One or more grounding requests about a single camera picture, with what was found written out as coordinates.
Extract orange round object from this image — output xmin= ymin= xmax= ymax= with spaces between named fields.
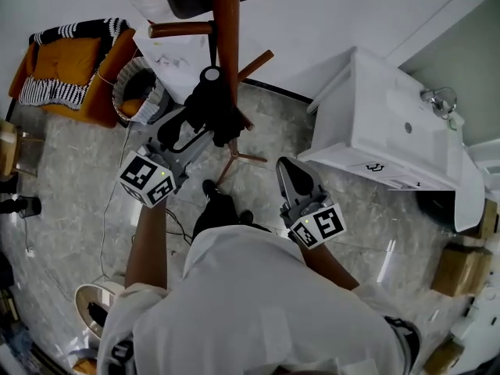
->
xmin=120 ymin=98 xmax=144 ymax=118

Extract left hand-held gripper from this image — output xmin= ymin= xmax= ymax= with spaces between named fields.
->
xmin=118 ymin=106 xmax=214 ymax=209

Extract white sink cabinet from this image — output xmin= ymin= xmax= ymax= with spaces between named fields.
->
xmin=296 ymin=46 xmax=485 ymax=233

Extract brown wooden coat rack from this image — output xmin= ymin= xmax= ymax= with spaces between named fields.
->
xmin=150 ymin=0 xmax=275 ymax=187

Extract chrome faucet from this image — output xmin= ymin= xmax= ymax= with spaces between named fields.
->
xmin=420 ymin=87 xmax=458 ymax=121

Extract round wooden side table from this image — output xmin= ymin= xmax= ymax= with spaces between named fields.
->
xmin=0 ymin=119 xmax=45 ymax=182

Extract person's right forearm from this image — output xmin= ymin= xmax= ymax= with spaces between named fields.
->
xmin=298 ymin=242 xmax=360 ymax=291

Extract large cardboard box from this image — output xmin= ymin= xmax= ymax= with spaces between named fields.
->
xmin=430 ymin=242 xmax=493 ymax=298

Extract white water dispenser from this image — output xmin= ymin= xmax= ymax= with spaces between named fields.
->
xmin=132 ymin=20 xmax=220 ymax=105

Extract orange sofa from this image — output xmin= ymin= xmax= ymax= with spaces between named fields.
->
xmin=8 ymin=27 xmax=141 ymax=128

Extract woven striped basket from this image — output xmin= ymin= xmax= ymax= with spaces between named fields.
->
xmin=112 ymin=56 xmax=168 ymax=127

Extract flat cardboard box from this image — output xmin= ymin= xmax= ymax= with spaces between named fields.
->
xmin=423 ymin=337 xmax=466 ymax=375

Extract round black floor device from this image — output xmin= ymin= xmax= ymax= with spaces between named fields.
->
xmin=17 ymin=195 xmax=42 ymax=219

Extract person's black trousers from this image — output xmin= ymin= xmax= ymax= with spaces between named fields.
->
xmin=191 ymin=191 xmax=270 ymax=242

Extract thin black floor cable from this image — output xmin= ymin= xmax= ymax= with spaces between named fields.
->
xmin=166 ymin=208 xmax=195 ymax=246

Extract person's white shirt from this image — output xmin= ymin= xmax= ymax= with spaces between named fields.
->
xmin=96 ymin=224 xmax=423 ymax=375

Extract thin white floor cable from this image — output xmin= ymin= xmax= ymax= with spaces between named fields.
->
xmin=99 ymin=127 xmax=134 ymax=284

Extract round beige bin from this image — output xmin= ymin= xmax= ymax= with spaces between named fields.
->
xmin=73 ymin=281 xmax=127 ymax=341

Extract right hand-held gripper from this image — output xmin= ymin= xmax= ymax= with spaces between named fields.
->
xmin=275 ymin=157 xmax=348 ymax=251

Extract small cardboard box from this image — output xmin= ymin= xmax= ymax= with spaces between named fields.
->
xmin=464 ymin=199 xmax=499 ymax=241

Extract black harness strap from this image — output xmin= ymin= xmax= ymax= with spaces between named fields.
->
xmin=111 ymin=340 xmax=136 ymax=366
xmin=384 ymin=316 xmax=423 ymax=369

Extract black white striped blanket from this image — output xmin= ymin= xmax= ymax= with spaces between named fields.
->
xmin=18 ymin=17 xmax=132 ymax=111

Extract person's left forearm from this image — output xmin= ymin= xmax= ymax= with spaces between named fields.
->
xmin=124 ymin=205 xmax=170 ymax=291

